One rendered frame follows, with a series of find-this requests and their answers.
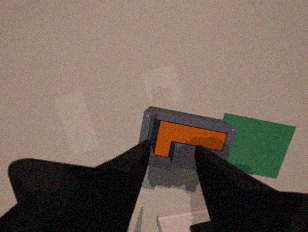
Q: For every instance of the orange l-shaped part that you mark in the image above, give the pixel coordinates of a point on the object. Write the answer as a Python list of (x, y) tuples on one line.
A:
[(169, 131)]

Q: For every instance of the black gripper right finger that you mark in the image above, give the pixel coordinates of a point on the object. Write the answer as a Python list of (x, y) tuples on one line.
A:
[(237, 202)]

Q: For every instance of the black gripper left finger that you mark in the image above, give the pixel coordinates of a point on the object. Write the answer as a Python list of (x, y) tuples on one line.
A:
[(108, 192)]

